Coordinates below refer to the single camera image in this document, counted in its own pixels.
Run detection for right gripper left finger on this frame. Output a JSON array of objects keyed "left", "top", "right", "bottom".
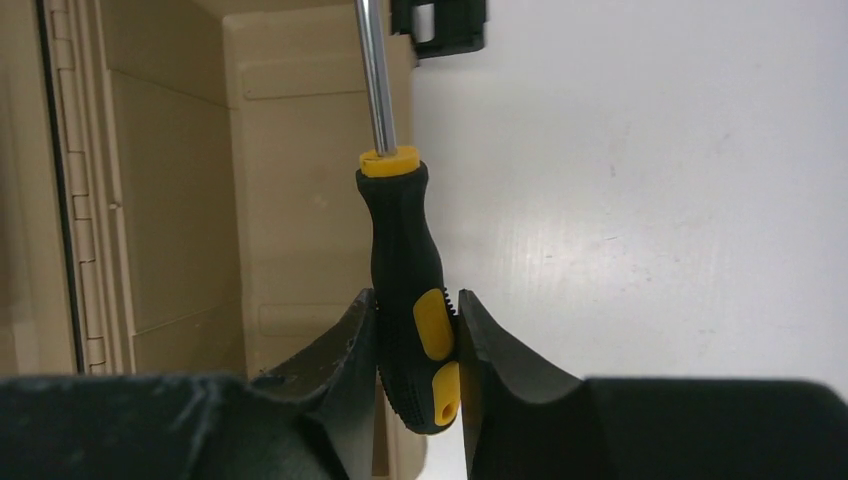
[{"left": 1, "top": 289, "right": 376, "bottom": 479}]

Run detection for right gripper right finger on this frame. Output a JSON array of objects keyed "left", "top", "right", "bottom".
[{"left": 458, "top": 290, "right": 847, "bottom": 479}]

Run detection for black toolbox latch near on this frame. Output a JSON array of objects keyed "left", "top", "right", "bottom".
[{"left": 389, "top": 0, "right": 488, "bottom": 60}]

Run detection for black yellow screwdriver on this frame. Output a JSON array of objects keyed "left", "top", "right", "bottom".
[{"left": 355, "top": 1, "right": 460, "bottom": 435}]

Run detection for tan plastic toolbox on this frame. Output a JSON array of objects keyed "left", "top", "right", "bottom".
[{"left": 1, "top": 1, "right": 427, "bottom": 479}]

